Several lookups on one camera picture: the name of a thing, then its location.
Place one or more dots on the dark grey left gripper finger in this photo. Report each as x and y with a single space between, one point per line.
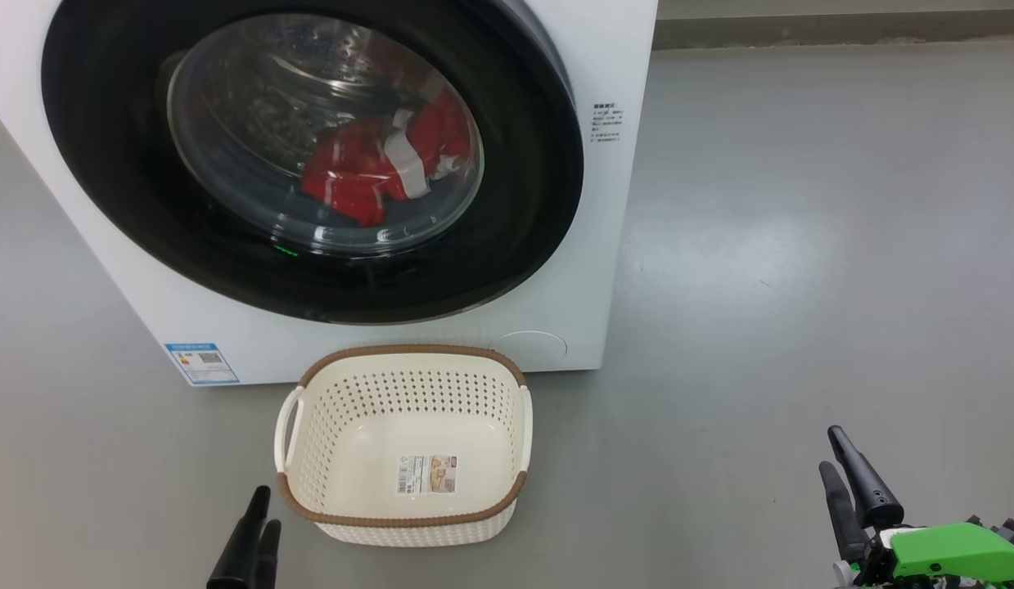
243 548
269 560

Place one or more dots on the blue energy label sticker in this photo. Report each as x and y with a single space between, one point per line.
202 364

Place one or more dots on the dark round glass washer door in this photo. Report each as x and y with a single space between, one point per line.
523 204

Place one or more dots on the red and white garment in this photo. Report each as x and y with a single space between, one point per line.
351 172

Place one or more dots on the cream perforated basket brown rim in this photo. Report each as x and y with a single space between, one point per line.
367 425

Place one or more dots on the product label sticker with barcode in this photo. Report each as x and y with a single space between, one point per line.
425 474

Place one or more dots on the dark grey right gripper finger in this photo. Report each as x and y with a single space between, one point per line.
871 491
846 515

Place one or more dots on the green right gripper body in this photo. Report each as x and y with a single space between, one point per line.
948 556

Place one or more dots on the round white filter cover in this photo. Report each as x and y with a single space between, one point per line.
531 345

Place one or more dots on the white front-load washing machine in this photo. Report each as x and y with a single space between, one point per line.
105 245

